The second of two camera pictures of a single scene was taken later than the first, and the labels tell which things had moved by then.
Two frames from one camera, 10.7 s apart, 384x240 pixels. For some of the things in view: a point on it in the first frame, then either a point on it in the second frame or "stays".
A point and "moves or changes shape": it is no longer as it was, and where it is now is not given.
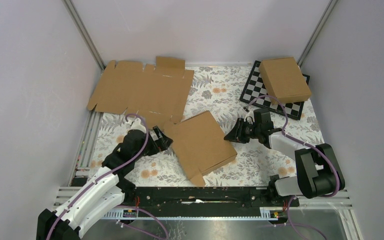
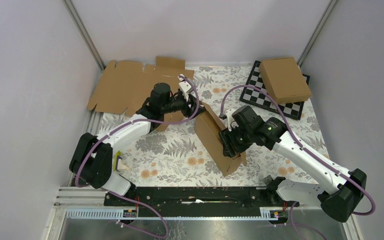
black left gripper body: [151, 148] to [178, 103]
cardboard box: [200, 145] moves or changes shape
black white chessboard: [256, 87] stays
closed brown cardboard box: [284, 81] stays
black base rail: [208, 202] stays
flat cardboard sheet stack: [159, 95] stays
